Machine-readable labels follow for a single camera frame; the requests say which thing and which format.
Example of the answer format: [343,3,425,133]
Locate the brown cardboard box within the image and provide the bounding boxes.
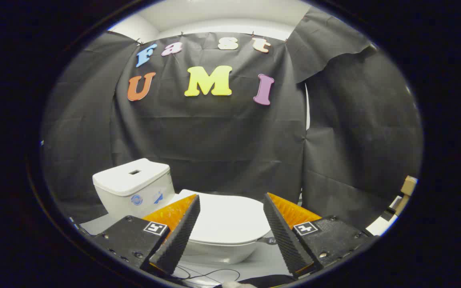
[399,176,418,197]

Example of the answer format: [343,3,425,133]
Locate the white toilet bowl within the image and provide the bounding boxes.
[182,230,272,265]

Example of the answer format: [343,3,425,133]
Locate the white toilet lid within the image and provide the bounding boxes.
[176,190,272,245]

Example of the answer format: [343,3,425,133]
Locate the thin black cable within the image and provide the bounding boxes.
[172,265,241,283]

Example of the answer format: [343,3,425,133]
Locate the white flat board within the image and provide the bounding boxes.
[366,195,404,236]

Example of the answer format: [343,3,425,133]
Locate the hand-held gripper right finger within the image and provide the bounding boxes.
[263,192,378,277]

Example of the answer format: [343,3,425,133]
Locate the black backdrop cloth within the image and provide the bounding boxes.
[40,6,424,232]

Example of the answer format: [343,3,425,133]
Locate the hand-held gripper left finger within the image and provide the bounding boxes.
[90,194,201,276]

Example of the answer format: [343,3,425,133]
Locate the white toilet tank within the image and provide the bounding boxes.
[92,158,176,221]

